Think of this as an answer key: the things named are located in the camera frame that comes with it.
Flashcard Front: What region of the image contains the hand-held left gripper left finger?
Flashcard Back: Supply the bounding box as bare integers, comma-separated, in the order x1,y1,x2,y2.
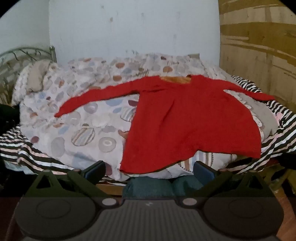
23,160,120,207

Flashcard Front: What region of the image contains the zebra-striped bed sheet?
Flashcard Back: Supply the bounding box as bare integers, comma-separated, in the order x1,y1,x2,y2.
0,75,296,176

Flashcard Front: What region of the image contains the red long-sleeved sweater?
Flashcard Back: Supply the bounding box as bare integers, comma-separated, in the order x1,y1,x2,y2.
54,75,275,174

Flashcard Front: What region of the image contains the beige pillow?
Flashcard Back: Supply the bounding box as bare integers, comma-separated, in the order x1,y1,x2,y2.
26,60,51,92

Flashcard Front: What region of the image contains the brown cardboard board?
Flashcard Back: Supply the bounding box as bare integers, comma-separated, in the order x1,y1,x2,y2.
218,0,296,109

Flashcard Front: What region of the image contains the dark teal cloth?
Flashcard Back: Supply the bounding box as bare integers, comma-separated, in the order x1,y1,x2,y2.
122,176,204,199

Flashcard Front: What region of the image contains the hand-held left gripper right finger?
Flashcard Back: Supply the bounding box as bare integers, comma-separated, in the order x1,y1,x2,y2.
179,161,276,207

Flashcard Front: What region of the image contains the circle-print quilt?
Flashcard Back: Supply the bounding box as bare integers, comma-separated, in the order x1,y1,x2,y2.
12,53,278,181

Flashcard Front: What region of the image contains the metal bed headboard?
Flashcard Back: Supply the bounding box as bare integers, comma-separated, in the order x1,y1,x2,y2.
0,46,57,77

